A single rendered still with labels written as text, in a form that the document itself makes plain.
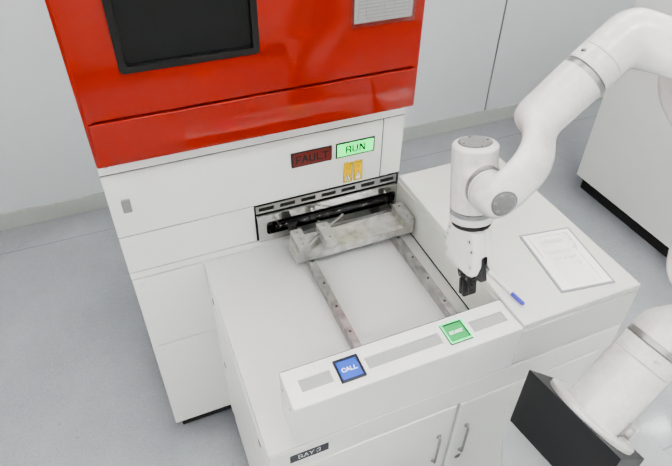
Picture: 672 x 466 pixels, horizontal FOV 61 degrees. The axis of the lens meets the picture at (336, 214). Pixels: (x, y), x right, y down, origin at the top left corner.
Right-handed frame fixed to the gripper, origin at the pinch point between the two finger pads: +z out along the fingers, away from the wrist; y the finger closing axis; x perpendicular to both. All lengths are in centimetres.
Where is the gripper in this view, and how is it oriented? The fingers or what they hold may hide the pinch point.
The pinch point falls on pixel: (467, 285)
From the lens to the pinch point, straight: 121.7
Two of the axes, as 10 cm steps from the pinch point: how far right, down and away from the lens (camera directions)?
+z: 0.7, 8.8, 4.8
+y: 3.8, 4.2, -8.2
